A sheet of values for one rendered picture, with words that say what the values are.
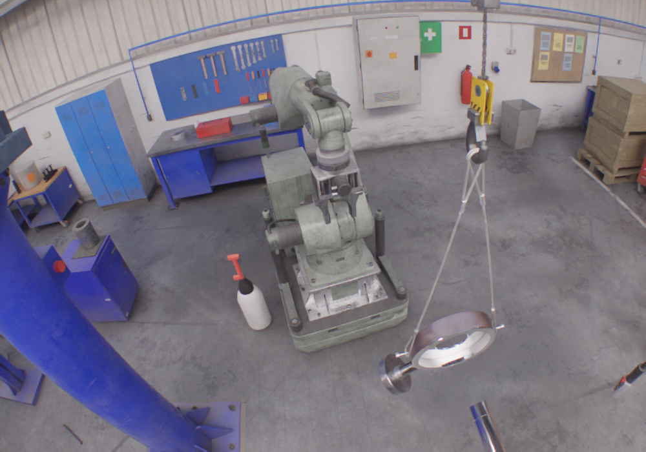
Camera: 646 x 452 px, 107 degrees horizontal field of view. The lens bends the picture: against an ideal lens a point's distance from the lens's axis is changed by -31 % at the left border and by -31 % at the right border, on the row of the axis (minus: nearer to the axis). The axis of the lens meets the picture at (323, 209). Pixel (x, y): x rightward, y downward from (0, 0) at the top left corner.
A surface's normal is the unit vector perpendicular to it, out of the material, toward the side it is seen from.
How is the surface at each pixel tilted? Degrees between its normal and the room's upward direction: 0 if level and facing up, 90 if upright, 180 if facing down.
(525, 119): 93
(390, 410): 0
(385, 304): 0
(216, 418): 0
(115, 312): 90
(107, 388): 90
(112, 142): 90
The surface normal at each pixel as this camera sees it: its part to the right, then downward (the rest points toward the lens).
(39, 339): 0.74, 0.33
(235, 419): -0.11, -0.80
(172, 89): 0.10, 0.59
